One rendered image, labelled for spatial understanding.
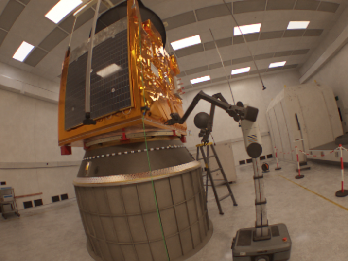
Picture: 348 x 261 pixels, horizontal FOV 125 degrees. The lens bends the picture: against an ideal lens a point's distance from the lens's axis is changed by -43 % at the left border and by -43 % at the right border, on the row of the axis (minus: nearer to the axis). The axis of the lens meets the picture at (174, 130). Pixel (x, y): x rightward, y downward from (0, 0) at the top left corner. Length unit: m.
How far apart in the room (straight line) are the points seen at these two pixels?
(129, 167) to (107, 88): 1.00
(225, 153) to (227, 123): 4.32
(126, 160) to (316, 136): 7.14
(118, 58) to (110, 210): 1.84
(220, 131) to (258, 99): 3.21
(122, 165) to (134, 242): 0.94
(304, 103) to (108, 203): 7.38
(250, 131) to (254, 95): 8.87
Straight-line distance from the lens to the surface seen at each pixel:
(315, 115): 7.70
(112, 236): 2.13
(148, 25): 2.95
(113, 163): 1.95
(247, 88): 10.49
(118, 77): 1.99
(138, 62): 2.01
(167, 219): 1.97
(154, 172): 1.83
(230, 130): 9.74
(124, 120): 1.81
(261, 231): 1.92
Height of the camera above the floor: 1.37
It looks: 9 degrees up
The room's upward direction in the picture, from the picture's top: 9 degrees counter-clockwise
